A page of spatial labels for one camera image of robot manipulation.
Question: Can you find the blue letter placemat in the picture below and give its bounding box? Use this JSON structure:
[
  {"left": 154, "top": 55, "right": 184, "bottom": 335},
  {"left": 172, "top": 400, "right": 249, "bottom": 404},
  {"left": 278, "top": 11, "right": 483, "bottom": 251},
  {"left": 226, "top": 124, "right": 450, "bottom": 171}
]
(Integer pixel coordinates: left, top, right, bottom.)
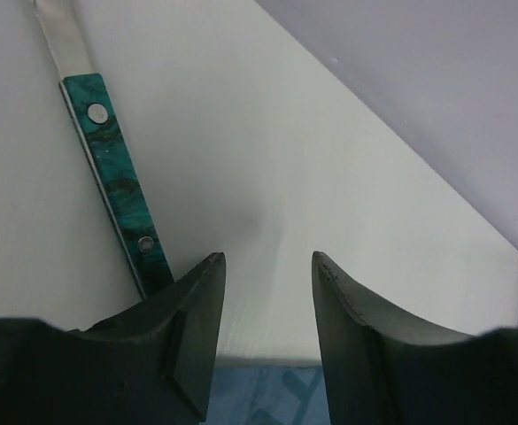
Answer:
[{"left": 205, "top": 366, "right": 330, "bottom": 425}]

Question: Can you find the green handled fork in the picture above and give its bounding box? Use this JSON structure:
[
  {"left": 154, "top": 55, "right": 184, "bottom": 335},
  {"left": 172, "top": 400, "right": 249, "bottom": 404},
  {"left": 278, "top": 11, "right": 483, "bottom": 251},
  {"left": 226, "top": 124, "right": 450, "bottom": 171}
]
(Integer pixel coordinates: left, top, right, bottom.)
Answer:
[{"left": 33, "top": 1, "right": 174, "bottom": 298}]

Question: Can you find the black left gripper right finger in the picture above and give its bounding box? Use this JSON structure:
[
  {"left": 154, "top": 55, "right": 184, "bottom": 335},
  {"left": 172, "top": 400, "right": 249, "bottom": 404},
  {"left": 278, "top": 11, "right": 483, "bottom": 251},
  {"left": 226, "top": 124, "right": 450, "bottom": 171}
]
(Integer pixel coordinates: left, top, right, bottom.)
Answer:
[{"left": 312, "top": 251, "right": 518, "bottom": 424}]

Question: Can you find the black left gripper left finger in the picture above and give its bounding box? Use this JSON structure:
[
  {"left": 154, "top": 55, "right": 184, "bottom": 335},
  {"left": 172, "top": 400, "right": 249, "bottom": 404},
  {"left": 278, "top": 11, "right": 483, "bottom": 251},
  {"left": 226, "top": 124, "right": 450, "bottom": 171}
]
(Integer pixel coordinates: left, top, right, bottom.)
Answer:
[{"left": 0, "top": 252, "right": 226, "bottom": 424}]

